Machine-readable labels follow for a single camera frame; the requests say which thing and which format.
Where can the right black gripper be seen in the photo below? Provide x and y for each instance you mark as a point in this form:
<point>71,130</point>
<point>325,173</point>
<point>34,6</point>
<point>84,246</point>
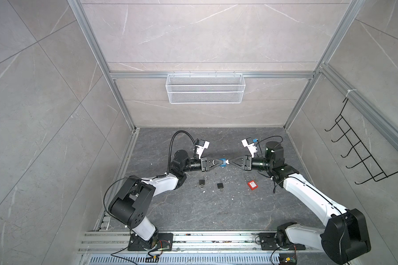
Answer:
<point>245,163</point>

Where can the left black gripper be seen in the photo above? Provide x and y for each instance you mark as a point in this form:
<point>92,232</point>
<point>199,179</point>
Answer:
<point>205,160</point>

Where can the blue padlock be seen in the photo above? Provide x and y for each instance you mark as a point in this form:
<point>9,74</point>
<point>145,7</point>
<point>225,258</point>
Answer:
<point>223,164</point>

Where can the red padlock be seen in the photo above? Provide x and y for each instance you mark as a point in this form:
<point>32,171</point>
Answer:
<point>252,185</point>

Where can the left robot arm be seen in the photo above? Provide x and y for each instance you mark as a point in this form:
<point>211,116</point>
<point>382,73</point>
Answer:
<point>131,203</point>

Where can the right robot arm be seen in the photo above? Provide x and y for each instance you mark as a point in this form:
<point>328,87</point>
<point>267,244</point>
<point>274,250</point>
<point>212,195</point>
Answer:
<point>345,234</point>

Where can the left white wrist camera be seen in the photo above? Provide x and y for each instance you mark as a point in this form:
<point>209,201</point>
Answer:
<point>200,146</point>

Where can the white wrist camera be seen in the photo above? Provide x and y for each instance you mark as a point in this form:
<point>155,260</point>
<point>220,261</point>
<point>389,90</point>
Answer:
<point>250,144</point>
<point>200,146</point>

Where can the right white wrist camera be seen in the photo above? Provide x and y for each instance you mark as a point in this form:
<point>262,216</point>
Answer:
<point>250,144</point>

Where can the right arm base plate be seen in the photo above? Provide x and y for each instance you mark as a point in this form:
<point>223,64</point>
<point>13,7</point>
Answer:
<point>275,241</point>

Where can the white wire mesh basket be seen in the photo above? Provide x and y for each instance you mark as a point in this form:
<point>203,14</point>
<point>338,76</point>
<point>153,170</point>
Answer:
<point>205,88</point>

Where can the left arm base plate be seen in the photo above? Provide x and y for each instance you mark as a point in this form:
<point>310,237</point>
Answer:
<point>157,241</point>

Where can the black wire hook rack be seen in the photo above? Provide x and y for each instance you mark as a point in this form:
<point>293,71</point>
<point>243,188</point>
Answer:
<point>357,147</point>

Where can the aluminium front rail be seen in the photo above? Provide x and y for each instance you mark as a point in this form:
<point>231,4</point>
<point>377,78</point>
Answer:
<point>195,248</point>

